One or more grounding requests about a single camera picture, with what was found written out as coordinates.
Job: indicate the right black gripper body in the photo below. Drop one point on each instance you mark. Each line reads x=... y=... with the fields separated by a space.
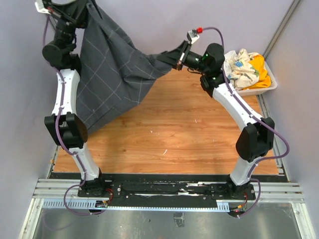
x=184 y=56

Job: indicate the yellow cloth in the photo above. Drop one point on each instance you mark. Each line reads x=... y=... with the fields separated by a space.
x=264 y=80

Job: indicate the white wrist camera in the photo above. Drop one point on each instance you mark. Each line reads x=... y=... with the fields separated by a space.
x=42 y=6
x=192 y=36

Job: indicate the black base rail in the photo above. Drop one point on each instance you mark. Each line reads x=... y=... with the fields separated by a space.
x=167 y=194

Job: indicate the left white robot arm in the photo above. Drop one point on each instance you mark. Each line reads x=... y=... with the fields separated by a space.
x=64 y=126

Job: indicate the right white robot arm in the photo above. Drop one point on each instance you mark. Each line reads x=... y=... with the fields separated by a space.
x=256 y=137

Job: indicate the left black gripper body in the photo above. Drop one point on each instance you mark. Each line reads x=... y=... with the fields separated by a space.
x=67 y=17

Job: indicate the crumpled patterned white cloth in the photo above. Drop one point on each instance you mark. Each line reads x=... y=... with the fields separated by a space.
x=239 y=70

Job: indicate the dark grey checked pillowcase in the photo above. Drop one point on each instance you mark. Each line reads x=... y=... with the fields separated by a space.
x=115 y=75

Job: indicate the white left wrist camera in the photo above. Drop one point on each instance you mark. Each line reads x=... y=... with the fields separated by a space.
x=42 y=6

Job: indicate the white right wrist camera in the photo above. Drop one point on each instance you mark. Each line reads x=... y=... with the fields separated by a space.
x=192 y=36

